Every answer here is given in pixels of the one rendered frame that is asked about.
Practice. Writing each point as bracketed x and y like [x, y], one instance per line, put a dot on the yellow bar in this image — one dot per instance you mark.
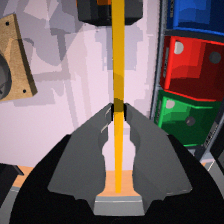
[117, 12]

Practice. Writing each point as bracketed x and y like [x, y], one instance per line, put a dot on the red open bin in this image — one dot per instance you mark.
[193, 75]

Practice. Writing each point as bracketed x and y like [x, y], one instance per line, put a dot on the green bin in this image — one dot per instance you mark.
[173, 120]

